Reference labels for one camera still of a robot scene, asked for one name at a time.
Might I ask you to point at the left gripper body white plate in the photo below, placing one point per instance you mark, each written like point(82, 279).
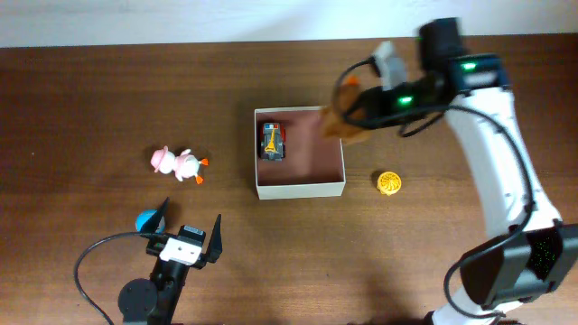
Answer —
point(155, 246)

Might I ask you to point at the brown plush toy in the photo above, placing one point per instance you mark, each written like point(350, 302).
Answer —
point(333, 125)

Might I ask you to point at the blue ball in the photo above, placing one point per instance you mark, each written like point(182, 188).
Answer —
point(150, 221)

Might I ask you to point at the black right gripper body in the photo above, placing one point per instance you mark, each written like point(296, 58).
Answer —
point(367, 105)

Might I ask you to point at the grey orange toy car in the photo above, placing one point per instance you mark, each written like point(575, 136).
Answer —
point(272, 142)

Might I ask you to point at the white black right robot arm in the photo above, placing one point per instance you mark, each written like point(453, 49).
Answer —
point(529, 250)

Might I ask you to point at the pink white duck toy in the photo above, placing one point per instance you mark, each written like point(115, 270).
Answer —
point(184, 166)

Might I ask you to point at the beige box maroon interior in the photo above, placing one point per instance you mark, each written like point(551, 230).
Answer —
point(313, 166)

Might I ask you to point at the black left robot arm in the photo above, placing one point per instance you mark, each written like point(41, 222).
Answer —
point(153, 300)

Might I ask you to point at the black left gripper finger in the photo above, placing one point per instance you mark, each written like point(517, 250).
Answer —
point(163, 207)
point(215, 248)

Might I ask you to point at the yellow round toy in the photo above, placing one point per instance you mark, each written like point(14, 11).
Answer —
point(389, 183)

